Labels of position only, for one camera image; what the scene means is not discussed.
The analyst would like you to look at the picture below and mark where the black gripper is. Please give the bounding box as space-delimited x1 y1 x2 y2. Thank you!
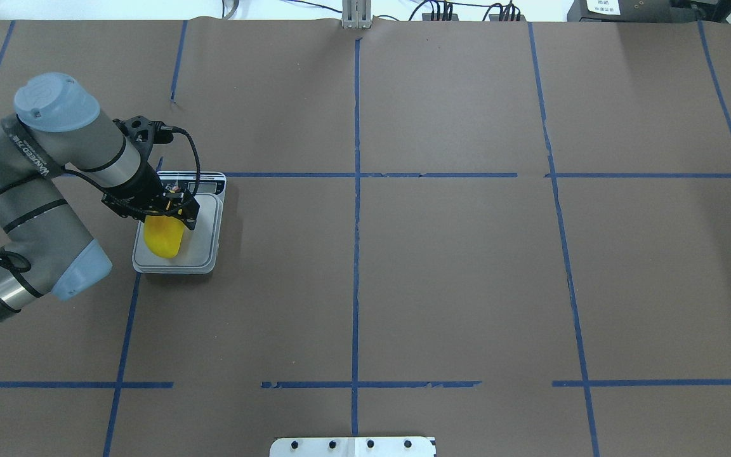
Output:
102 116 200 231

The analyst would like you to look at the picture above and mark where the yellow mango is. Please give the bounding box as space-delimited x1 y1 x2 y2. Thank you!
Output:
142 216 185 258

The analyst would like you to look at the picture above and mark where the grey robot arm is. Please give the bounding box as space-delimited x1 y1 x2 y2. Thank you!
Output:
0 72 200 323

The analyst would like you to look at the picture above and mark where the grey digital kitchen scale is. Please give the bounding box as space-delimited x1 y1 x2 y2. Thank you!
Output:
131 171 227 274

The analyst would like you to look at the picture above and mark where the white metal mounting plate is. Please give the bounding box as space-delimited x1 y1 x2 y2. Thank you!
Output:
269 436 437 456

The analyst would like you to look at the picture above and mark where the black power strip with plugs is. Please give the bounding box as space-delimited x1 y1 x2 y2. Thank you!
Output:
414 1 459 22

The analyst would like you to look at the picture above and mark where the black power strip right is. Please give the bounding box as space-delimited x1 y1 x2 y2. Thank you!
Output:
482 1 525 22

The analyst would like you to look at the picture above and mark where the black device with label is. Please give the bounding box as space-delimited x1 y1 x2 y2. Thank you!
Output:
566 1 698 23

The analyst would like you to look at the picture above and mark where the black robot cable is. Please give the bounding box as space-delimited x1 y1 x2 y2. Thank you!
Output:
0 126 202 274

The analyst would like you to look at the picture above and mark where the aluminium profile post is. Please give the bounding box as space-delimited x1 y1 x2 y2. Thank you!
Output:
341 0 373 29

